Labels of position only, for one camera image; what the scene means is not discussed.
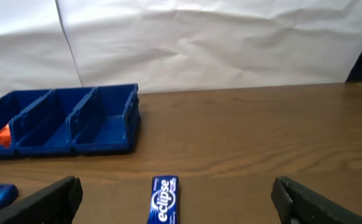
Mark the blue tray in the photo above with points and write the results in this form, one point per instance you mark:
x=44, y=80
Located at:
x=106, y=133

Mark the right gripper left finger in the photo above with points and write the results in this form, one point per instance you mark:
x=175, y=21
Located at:
x=50, y=202

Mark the orange candy box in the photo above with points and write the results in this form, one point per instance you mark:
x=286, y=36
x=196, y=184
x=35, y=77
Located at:
x=3, y=137

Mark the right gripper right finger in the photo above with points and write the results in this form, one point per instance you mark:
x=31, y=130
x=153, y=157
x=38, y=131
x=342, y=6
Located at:
x=308, y=207

